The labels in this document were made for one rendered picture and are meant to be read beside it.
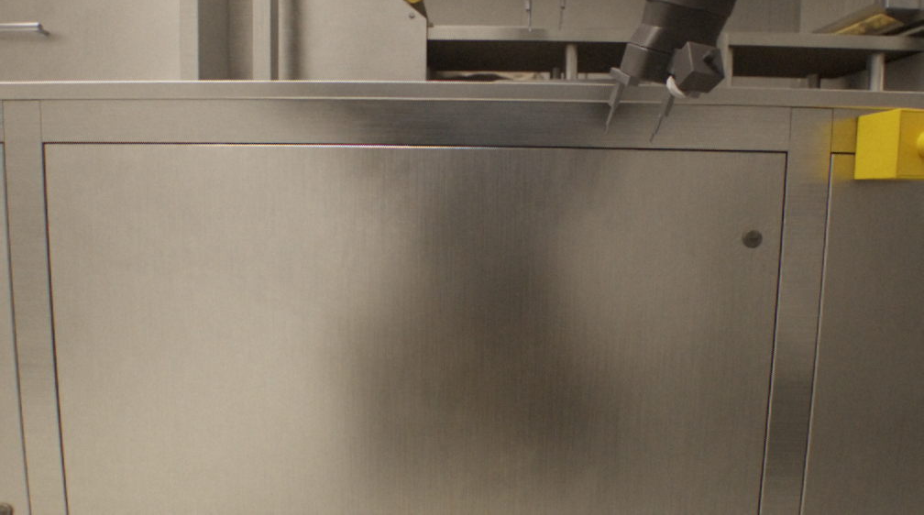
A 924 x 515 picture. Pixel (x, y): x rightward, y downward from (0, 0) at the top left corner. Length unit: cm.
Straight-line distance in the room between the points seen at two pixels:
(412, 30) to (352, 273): 44
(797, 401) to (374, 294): 52
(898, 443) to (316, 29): 100
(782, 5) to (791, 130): 509
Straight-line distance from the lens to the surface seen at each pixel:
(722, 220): 62
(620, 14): 508
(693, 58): 45
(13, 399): 84
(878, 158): 68
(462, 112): 55
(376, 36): 86
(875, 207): 72
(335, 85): 58
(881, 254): 73
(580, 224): 56
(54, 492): 86
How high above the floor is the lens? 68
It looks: 4 degrees down
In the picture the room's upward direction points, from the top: 1 degrees clockwise
